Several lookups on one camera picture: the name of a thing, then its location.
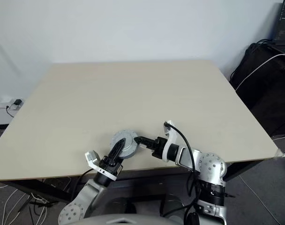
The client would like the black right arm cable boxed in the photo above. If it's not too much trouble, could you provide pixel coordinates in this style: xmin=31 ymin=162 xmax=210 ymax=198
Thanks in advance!
xmin=164 ymin=121 xmax=201 ymax=225

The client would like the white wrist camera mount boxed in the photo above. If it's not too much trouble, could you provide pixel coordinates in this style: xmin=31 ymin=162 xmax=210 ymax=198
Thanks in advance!
xmin=161 ymin=120 xmax=180 ymax=163
xmin=84 ymin=150 xmax=117 ymax=181

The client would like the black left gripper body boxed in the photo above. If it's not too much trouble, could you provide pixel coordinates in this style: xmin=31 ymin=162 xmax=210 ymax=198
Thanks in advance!
xmin=99 ymin=155 xmax=125 ymax=177

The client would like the white wall socket strip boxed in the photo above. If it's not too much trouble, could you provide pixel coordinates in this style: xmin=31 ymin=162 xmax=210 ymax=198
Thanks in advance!
xmin=0 ymin=95 xmax=25 ymax=111

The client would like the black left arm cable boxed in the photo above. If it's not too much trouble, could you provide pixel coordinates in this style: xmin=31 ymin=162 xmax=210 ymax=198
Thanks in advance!
xmin=68 ymin=168 xmax=100 ymax=202

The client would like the white cable over bag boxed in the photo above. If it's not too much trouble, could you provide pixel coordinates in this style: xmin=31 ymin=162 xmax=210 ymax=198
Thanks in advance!
xmin=235 ymin=53 xmax=285 ymax=91

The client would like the black table frame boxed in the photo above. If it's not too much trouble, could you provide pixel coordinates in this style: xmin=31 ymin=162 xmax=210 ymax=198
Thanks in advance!
xmin=0 ymin=153 xmax=284 ymax=204

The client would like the black fabric bag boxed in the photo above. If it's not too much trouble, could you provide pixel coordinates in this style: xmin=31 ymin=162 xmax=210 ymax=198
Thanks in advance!
xmin=229 ymin=42 xmax=285 ymax=136

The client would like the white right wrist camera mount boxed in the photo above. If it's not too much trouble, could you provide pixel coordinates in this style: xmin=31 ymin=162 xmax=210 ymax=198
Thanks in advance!
xmin=161 ymin=120 xmax=180 ymax=163

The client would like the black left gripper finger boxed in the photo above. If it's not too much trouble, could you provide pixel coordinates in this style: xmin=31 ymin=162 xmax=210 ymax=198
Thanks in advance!
xmin=113 ymin=138 xmax=128 ymax=161
xmin=109 ymin=138 xmax=126 ymax=161

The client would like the silver motor lid circuit board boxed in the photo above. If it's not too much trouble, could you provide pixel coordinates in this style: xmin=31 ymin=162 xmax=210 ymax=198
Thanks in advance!
xmin=109 ymin=128 xmax=139 ymax=150

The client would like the black adapter cable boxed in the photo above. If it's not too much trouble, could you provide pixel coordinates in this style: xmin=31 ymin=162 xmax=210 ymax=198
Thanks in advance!
xmin=5 ymin=104 xmax=17 ymax=118

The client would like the silver robot torso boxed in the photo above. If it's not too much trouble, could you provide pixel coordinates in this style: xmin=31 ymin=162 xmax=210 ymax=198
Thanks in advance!
xmin=80 ymin=212 xmax=162 ymax=225

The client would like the black floor cable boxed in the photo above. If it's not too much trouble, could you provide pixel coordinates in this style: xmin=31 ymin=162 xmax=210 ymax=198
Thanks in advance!
xmin=17 ymin=196 xmax=56 ymax=213

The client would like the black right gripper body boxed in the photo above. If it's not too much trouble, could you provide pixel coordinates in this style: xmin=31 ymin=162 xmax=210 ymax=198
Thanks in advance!
xmin=151 ymin=136 xmax=168 ymax=158

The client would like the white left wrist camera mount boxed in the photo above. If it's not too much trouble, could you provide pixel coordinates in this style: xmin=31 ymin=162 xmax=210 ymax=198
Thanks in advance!
xmin=84 ymin=150 xmax=117 ymax=181

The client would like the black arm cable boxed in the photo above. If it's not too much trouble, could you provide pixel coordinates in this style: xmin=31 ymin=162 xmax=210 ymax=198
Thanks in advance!
xmin=68 ymin=168 xmax=100 ymax=202
xmin=164 ymin=121 xmax=201 ymax=225

